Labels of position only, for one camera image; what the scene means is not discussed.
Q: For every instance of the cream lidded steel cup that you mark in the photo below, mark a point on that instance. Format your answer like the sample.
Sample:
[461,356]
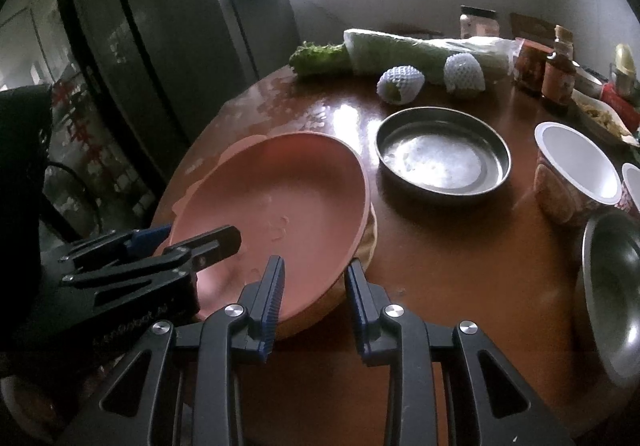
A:
[625,65]

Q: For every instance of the wooden chair back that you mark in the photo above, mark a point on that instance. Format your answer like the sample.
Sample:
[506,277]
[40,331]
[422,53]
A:
[532,28]

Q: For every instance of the brown sauce bottle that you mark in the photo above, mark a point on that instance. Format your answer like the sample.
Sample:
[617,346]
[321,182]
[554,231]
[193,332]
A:
[560,75]

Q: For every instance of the pink plate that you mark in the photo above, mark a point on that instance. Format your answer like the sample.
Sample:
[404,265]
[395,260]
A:
[280,191]

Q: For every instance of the green lettuce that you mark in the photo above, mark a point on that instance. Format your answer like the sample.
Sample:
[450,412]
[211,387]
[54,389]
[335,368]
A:
[317,58]

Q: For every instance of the round steel plate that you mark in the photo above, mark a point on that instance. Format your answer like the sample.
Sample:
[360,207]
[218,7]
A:
[440,160]

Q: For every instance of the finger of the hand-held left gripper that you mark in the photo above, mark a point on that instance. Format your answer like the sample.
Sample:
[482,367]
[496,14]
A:
[220,246]
[145,238]

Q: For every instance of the red jar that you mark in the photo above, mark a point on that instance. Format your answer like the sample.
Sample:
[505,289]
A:
[531,68]

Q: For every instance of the napa cabbage in plastic bag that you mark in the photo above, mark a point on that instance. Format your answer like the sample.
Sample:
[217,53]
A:
[400,53]

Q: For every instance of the dark grey refrigerator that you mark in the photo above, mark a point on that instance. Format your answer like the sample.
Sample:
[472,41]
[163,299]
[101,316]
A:
[165,25]

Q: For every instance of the clear jar with dark lid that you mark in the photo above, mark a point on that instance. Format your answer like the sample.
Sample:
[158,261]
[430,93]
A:
[480,25]

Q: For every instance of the steel bowl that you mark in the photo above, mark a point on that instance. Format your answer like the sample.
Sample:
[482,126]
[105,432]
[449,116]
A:
[615,306]

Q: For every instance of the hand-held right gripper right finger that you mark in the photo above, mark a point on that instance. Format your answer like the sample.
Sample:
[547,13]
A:
[356,306]

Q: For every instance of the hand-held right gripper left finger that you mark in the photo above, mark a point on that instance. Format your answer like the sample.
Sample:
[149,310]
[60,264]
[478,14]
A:
[272,306]

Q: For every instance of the red packet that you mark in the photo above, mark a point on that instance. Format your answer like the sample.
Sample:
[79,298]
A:
[620,100]

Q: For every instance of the red printed paper bowl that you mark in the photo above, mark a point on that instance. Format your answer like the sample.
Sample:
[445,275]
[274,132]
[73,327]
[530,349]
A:
[575,160]
[632,186]

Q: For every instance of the white dish of food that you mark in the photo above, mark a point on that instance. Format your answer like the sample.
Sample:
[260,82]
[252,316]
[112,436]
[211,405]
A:
[600,118]

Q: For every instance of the fruit in white foam net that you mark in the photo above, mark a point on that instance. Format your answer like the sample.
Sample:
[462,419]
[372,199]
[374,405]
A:
[400,84]
[462,73]

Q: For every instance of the tan plate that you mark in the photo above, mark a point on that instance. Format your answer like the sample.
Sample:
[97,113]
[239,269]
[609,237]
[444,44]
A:
[369,241]

